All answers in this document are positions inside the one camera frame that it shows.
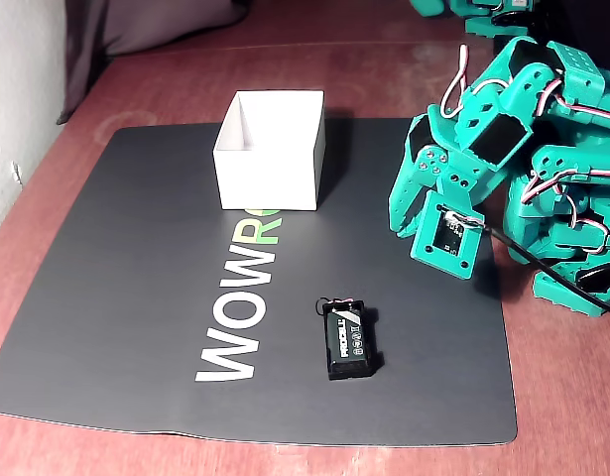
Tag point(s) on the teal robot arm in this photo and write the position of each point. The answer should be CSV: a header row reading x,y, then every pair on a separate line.
x,y
577,74

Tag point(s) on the white open cardboard box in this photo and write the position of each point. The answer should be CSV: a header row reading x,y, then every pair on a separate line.
x,y
265,173

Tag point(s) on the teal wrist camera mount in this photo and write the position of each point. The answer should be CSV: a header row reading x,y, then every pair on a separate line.
x,y
428,248

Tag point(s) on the dark mat with WOWRO print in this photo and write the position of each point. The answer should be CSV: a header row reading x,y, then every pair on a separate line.
x,y
136,273

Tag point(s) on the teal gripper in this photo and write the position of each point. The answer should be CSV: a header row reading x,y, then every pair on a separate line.
x,y
431,162

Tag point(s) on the teal robot arm base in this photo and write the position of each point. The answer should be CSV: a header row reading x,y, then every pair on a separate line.
x,y
552,290

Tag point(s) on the teal leader arm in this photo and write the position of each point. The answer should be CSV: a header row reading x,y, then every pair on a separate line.
x,y
488,22

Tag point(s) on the grey cloth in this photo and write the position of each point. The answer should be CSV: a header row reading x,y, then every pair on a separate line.
x,y
136,25

